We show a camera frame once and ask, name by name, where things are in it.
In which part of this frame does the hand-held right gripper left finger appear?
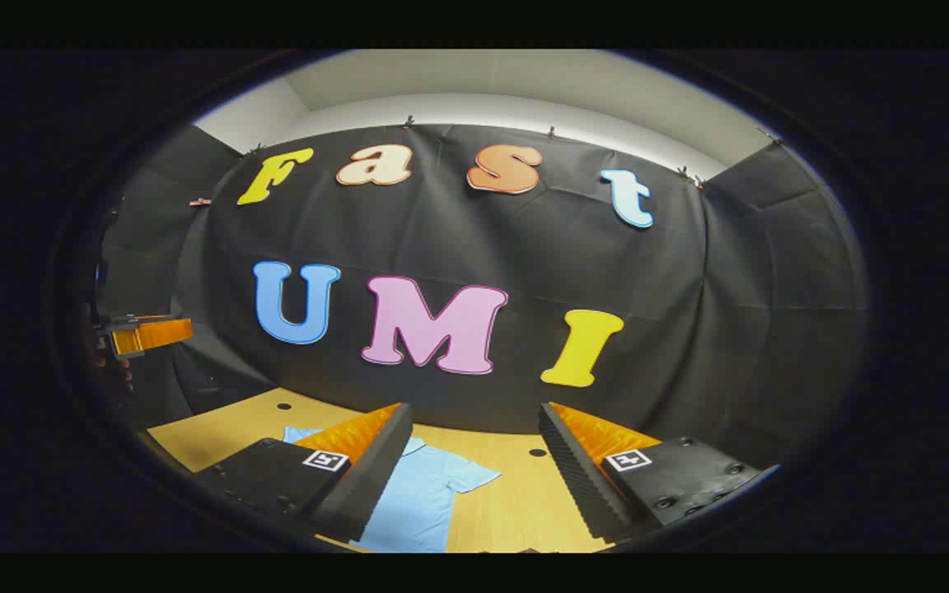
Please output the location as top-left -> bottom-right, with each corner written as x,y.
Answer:
194,402 -> 414,544

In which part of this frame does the black backdrop cloth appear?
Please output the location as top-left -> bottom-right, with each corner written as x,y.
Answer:
91,124 -> 869,470

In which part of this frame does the light blue T-shirt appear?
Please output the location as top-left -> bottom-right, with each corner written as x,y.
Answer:
283,426 -> 502,554

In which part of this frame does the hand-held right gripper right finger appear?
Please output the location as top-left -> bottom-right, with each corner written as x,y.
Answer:
538,401 -> 780,544

